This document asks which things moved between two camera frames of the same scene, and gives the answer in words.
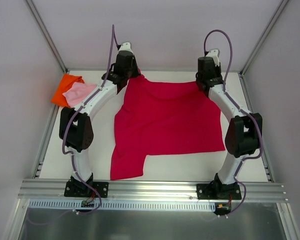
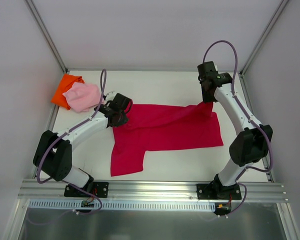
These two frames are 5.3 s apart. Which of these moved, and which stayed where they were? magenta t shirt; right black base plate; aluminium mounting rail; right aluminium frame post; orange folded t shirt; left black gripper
Moved: left black gripper; magenta t shirt
Stayed: right aluminium frame post; right black base plate; aluminium mounting rail; orange folded t shirt
